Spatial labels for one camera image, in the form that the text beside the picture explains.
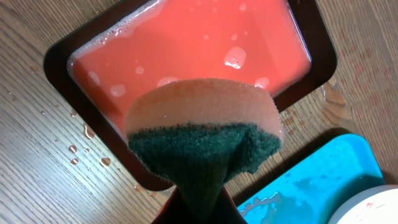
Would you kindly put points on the white plate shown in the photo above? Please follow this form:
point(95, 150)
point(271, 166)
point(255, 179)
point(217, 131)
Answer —
point(377, 205)

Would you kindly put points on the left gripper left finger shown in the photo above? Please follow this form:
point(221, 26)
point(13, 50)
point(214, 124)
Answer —
point(174, 211)

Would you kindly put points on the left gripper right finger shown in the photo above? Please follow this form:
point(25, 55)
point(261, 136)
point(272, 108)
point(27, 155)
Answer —
point(226, 211)

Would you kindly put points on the teal plastic tray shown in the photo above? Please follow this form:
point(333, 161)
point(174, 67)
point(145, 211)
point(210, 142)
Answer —
point(312, 190)

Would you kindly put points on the dark tray with red liquid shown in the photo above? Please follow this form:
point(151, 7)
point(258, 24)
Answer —
point(136, 46)

